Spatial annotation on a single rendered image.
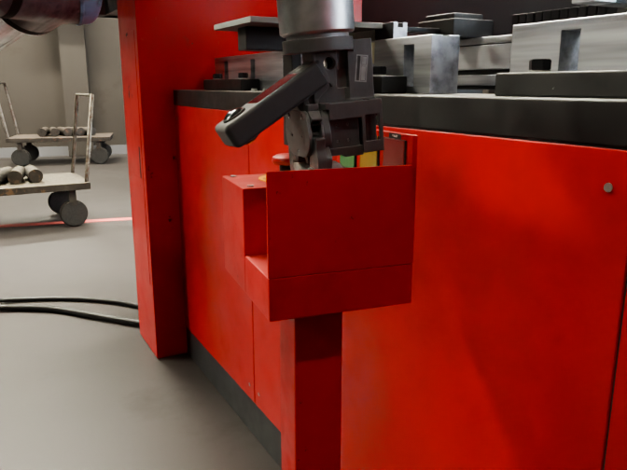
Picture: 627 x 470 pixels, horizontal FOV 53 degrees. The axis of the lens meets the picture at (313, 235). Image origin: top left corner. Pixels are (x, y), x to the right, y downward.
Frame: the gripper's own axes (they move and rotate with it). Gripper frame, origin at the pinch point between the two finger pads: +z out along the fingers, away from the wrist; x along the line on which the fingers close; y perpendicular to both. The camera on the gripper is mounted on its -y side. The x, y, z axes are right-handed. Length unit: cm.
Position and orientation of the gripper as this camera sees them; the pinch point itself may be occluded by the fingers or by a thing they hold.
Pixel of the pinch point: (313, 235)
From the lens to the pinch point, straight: 66.8
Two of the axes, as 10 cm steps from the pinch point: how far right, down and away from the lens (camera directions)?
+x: -3.5, -2.2, 9.1
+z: 0.8, 9.6, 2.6
